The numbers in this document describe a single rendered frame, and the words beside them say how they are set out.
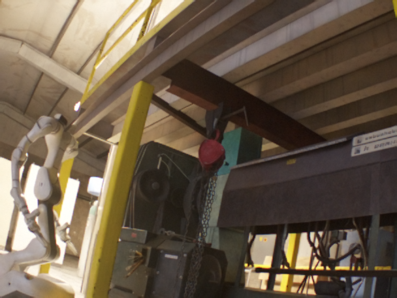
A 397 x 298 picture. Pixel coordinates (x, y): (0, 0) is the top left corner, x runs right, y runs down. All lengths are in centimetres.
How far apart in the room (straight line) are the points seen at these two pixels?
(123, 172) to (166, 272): 64
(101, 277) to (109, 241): 21
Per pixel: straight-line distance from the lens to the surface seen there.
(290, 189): 224
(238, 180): 266
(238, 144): 287
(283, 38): 203
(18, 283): 233
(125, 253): 240
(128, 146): 204
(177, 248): 214
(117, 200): 198
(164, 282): 214
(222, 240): 274
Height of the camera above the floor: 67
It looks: 20 degrees up
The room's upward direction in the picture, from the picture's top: 11 degrees clockwise
